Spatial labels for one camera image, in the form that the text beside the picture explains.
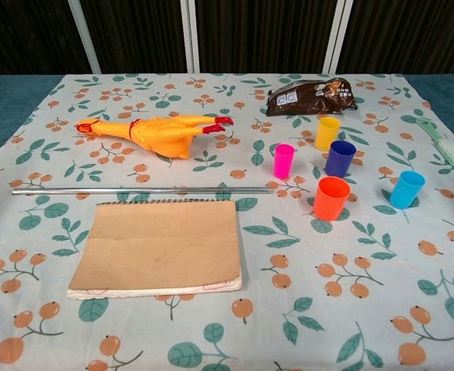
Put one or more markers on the yellow plastic cup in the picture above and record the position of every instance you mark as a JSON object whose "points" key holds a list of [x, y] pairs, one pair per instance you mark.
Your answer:
{"points": [[326, 135]]}

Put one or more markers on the pink plastic cup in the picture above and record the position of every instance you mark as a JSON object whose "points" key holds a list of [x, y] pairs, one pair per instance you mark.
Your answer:
{"points": [[283, 164]]}

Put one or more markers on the brown snack bag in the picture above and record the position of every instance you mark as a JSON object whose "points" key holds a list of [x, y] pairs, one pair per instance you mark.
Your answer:
{"points": [[308, 102]]}

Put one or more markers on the floral print tablecloth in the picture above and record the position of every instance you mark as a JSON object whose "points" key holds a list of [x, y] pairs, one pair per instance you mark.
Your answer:
{"points": [[289, 251]]}

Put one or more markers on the brown spiral notebook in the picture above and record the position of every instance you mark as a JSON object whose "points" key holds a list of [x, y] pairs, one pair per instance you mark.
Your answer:
{"points": [[157, 247]]}

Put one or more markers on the teal table cover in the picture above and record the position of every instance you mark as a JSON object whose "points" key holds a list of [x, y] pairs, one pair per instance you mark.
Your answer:
{"points": [[3, 100]]}

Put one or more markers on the dark blue plastic cup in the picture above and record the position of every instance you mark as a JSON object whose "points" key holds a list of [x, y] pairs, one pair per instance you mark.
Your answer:
{"points": [[339, 162]]}

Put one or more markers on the white frame post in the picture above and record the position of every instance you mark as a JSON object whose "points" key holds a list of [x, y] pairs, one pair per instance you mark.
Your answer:
{"points": [[337, 35], [190, 35], [84, 35]]}

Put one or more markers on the orange plastic cup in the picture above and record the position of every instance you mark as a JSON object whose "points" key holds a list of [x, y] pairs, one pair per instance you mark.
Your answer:
{"points": [[329, 205]]}

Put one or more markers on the yellow rubber chicken toy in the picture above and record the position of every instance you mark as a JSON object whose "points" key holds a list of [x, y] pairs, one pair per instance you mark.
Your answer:
{"points": [[161, 135]]}

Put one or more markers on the silver metal rod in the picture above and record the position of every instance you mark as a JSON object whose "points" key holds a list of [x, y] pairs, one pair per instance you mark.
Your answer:
{"points": [[134, 190]]}

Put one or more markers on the green scrubbing brush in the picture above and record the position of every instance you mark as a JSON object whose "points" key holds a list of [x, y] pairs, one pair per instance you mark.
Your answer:
{"points": [[452, 152]]}

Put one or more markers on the light blue plastic cup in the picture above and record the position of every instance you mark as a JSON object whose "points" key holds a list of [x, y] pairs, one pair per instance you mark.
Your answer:
{"points": [[404, 193]]}

